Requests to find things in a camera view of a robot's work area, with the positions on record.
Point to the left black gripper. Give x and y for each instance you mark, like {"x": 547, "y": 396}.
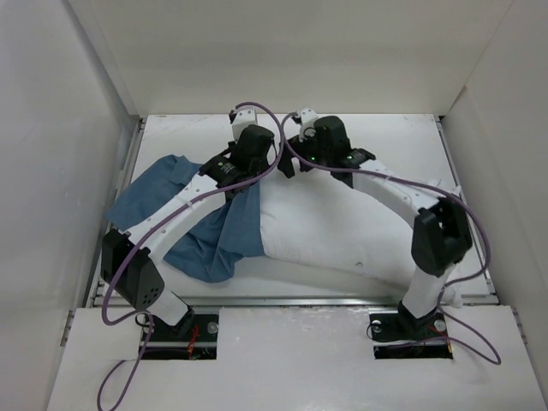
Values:
{"x": 264, "y": 165}

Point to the blue pillowcase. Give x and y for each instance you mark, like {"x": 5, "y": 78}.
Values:
{"x": 209, "y": 251}

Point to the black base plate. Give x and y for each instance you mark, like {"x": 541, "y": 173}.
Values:
{"x": 390, "y": 341}
{"x": 198, "y": 343}

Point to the white pillow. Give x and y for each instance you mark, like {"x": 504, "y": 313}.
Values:
{"x": 322, "y": 238}

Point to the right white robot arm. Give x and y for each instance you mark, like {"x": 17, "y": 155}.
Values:
{"x": 440, "y": 231}

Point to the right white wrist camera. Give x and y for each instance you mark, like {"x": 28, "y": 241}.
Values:
{"x": 305, "y": 118}

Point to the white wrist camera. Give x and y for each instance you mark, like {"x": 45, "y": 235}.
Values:
{"x": 241, "y": 118}
{"x": 305, "y": 118}

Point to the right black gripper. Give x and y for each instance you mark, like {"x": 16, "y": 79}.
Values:
{"x": 285, "y": 163}

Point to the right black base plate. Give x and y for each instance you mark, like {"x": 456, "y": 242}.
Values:
{"x": 390, "y": 341}

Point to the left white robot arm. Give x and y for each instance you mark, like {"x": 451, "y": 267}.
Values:
{"x": 131, "y": 256}

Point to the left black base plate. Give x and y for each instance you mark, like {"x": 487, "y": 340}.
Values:
{"x": 198, "y": 343}

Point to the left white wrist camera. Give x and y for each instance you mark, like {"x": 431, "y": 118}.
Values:
{"x": 241, "y": 118}

